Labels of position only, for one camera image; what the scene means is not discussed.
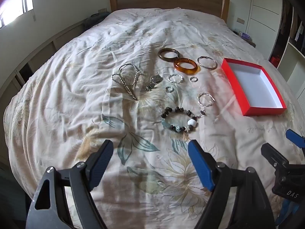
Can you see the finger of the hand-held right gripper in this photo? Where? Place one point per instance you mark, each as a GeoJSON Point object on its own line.
{"type": "Point", "coordinates": [274, 155]}
{"type": "Point", "coordinates": [295, 137]}

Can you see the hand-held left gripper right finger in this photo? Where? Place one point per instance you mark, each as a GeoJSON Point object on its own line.
{"type": "Point", "coordinates": [200, 164]}

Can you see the purple item on nightstand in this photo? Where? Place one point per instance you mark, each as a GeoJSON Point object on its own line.
{"type": "Point", "coordinates": [246, 36]}

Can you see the low wooden side cabinet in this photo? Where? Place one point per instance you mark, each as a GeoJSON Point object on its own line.
{"type": "Point", "coordinates": [35, 54]}

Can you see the wall socket plate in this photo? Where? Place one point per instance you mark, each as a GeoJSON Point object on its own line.
{"type": "Point", "coordinates": [241, 20]}

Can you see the wall switch plate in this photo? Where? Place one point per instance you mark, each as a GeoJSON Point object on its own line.
{"type": "Point", "coordinates": [103, 10]}

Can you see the hanging dark clothes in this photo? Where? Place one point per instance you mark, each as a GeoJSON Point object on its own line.
{"type": "Point", "coordinates": [289, 21]}

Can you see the white open shelf unit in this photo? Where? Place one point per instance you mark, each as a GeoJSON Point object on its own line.
{"type": "Point", "coordinates": [293, 59]}

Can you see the window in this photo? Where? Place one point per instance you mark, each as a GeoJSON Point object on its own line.
{"type": "Point", "coordinates": [14, 7]}

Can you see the amber bangle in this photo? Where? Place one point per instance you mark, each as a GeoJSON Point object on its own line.
{"type": "Point", "coordinates": [184, 69]}

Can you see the silver metal pendant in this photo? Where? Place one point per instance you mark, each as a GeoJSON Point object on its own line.
{"type": "Point", "coordinates": [156, 79]}

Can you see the red cardboard box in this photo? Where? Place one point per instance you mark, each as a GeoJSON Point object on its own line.
{"type": "Point", "coordinates": [252, 85]}

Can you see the red object in shelf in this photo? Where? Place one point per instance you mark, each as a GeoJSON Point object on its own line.
{"type": "Point", "coordinates": [275, 60]}

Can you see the white wardrobe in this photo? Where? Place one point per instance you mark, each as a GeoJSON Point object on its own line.
{"type": "Point", "coordinates": [264, 9]}

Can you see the twisted silver hoop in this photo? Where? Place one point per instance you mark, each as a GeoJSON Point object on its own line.
{"type": "Point", "coordinates": [198, 99]}

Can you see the person's right hand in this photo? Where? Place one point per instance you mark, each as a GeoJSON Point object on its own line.
{"type": "Point", "coordinates": [289, 210]}

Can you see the dark round object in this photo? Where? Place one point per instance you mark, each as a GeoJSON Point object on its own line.
{"type": "Point", "coordinates": [96, 15]}

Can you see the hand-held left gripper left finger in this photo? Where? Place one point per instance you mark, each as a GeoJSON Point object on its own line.
{"type": "Point", "coordinates": [100, 164]}

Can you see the large smooth silver hoop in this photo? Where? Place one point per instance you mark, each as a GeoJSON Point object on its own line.
{"type": "Point", "coordinates": [198, 64]}

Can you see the dark brown bangle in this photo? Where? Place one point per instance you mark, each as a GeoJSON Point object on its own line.
{"type": "Point", "coordinates": [160, 55]}

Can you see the floral bedspread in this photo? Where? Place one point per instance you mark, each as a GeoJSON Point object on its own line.
{"type": "Point", "coordinates": [71, 100]}

